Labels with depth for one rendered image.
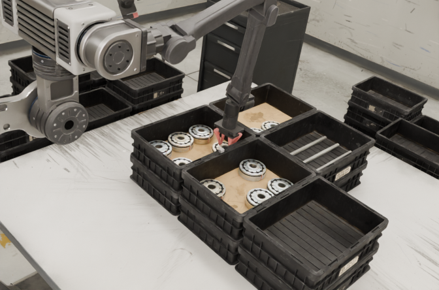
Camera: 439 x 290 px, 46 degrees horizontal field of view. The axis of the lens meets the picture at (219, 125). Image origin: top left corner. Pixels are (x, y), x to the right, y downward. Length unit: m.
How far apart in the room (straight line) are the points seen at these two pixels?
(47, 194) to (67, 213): 0.14
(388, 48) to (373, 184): 2.99
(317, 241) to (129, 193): 0.74
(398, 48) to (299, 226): 3.54
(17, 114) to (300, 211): 0.99
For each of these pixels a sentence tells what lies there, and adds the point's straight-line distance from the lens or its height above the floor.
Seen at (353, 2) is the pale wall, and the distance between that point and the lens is 5.31.
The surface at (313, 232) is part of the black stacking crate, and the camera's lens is 1.80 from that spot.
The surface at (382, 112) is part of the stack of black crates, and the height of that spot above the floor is 0.51.
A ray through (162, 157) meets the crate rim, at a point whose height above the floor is 0.93.
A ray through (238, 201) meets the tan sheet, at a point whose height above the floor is 0.83.
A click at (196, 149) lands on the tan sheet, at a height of 0.83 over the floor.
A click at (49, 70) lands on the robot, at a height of 1.32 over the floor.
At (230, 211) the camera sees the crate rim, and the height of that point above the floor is 0.92.
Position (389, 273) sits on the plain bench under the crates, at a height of 0.70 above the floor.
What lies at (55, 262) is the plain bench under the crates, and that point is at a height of 0.70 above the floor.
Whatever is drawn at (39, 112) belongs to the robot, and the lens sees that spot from 1.63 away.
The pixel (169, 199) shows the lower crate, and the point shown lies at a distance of 1.93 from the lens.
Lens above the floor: 1.99
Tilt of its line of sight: 31 degrees down
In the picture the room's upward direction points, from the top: 8 degrees clockwise
